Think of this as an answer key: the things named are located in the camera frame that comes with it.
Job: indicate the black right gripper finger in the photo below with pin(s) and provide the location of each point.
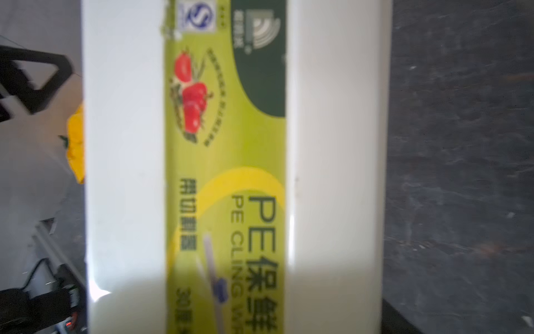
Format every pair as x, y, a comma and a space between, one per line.
393, 322

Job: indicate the cream wrap dispenser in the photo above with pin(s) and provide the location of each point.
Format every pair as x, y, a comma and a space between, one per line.
235, 165

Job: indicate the yellow plush toy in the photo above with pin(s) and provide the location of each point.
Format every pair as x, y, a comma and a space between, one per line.
73, 142

